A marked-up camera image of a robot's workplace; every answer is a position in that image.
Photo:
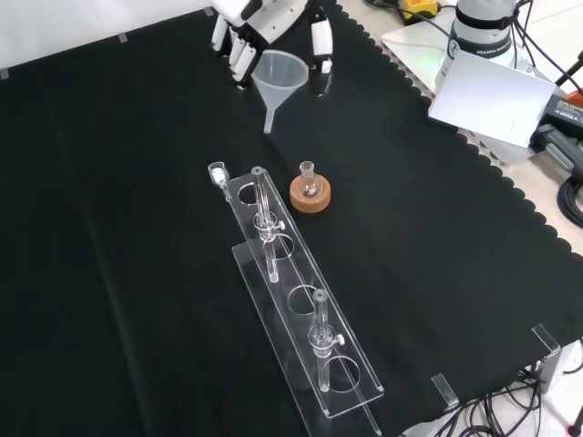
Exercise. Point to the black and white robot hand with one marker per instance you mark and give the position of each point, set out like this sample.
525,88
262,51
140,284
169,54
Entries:
273,18

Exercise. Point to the clear plastic funnel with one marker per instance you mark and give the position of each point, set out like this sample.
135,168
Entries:
280,73

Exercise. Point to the glass round-bottom flask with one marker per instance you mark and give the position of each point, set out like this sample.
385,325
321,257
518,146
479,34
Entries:
309,184

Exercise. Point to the clear funnel stand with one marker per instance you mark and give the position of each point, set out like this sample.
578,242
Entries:
314,318

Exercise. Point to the yellow stop button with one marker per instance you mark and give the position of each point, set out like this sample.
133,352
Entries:
419,7

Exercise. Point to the pale board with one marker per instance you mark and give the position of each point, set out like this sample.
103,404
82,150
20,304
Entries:
492,100

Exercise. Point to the black cloth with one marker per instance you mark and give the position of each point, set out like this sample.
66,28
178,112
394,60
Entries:
136,227

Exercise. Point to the black tripod leg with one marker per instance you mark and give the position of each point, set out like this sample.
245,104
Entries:
569,73

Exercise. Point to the black plug block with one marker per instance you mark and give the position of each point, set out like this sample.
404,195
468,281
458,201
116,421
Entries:
553,139

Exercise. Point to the black and orange power box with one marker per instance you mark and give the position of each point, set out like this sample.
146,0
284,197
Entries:
567,109

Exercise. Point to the clear cloth clamp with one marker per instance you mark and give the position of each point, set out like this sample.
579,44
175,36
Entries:
445,390
545,338

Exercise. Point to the silver metal bracket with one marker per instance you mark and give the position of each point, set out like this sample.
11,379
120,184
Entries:
553,368

